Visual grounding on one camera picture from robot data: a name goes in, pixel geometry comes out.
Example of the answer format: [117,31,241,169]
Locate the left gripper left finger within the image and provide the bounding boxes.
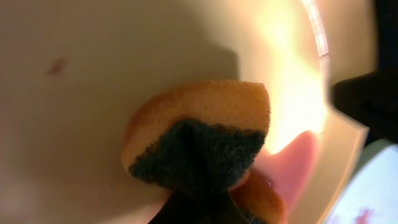
[149,190,249,224]

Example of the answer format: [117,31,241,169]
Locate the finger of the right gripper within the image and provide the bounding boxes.
[330,68,397,144]

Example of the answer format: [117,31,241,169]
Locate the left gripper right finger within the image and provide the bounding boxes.
[254,131,318,213]

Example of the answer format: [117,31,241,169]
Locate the orange green sponge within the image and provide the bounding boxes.
[121,80,287,223]

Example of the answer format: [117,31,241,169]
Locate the light green plate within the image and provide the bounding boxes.
[324,139,397,224]

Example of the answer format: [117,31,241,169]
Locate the yellow plate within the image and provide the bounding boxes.
[1,0,377,223]

